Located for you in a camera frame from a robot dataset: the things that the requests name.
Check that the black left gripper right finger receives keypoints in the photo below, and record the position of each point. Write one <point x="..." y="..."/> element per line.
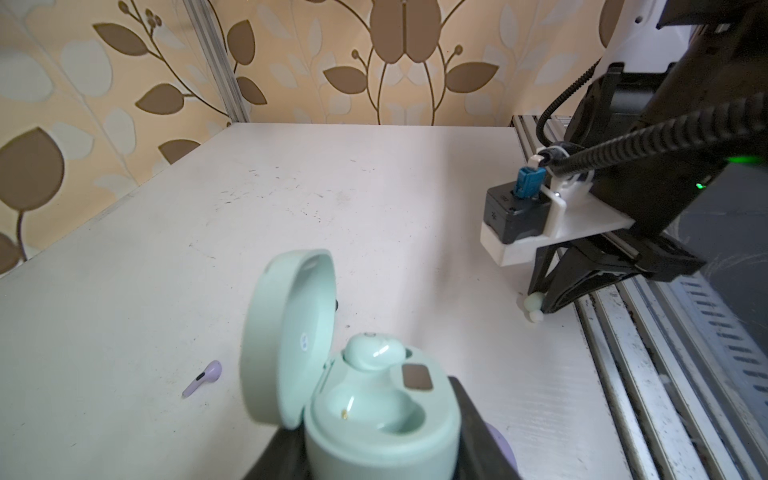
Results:
<point x="479" y="458"/>

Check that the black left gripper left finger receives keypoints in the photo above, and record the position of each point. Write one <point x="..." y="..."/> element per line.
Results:
<point x="284" y="458"/>

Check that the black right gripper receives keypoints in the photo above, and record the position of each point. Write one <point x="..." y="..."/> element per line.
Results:
<point x="706" y="116"/>

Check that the purple round earbud case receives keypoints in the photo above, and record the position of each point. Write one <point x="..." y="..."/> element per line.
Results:
<point x="503" y="446"/>

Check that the mint green earbud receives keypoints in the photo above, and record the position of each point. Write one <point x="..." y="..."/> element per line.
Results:
<point x="372" y="352"/>
<point x="531" y="306"/>

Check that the mint green charging case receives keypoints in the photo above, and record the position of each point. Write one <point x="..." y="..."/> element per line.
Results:
<point x="399" y="423"/>

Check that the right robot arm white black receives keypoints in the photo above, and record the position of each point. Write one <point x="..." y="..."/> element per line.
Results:
<point x="616" y="96"/>

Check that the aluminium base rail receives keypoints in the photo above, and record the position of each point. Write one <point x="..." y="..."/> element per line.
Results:
<point x="685" y="387"/>

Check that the aluminium frame post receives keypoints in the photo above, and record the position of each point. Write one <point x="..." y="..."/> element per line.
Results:
<point x="207" y="27"/>

